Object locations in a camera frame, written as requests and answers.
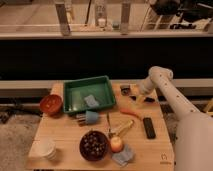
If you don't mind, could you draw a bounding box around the black yellow gripper body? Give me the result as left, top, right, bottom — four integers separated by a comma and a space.
120, 84, 155, 103

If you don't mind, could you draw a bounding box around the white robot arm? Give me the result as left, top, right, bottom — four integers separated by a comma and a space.
139, 66, 213, 171

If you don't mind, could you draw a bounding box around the black remote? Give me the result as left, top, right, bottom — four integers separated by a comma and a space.
143, 117, 156, 139

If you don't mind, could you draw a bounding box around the blue sponge in tray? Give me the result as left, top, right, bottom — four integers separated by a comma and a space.
84, 95, 99, 107

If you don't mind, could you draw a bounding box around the green plastic tray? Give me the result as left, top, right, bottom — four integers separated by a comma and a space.
63, 76, 116, 115

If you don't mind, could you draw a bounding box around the apple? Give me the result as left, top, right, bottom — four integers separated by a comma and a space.
110, 136, 124, 153

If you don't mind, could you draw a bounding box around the dark brown bowl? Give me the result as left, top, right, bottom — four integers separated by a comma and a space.
79, 130, 109, 161

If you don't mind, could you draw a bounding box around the blue cloth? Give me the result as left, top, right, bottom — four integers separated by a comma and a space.
112, 144, 134, 166

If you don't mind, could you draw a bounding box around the red bowl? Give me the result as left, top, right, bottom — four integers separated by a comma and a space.
39, 94, 63, 116

